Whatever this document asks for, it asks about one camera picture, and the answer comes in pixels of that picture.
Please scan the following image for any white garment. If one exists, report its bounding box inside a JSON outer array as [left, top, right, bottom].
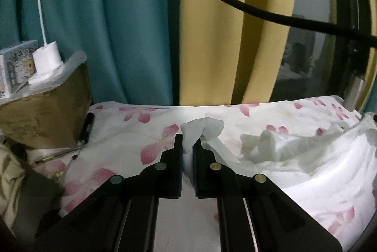
[[181, 113, 376, 251]]

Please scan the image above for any right side yellow curtain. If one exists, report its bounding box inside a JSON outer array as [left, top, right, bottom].
[[356, 0, 376, 112]]

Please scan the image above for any brown cardboard box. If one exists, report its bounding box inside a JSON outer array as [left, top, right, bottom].
[[1, 52, 92, 149]]

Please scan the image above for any teal curtain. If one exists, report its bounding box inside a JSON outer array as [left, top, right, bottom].
[[1, 0, 180, 105]]

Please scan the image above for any floral bed sheet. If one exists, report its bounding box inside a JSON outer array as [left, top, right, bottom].
[[38, 97, 366, 216]]

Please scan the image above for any yellow curtain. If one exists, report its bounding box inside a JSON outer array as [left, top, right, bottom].
[[356, 0, 376, 112], [180, 0, 295, 106]]

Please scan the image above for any beige pillow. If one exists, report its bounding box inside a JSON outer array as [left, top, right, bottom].
[[0, 141, 60, 238]]

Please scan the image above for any steel thermos bottle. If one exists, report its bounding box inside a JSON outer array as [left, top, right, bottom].
[[343, 74, 365, 112]]

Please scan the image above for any cartoon tissue box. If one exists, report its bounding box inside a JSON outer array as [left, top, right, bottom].
[[1, 40, 39, 99]]

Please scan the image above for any white desk lamp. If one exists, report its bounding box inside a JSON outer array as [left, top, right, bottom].
[[28, 0, 64, 87]]

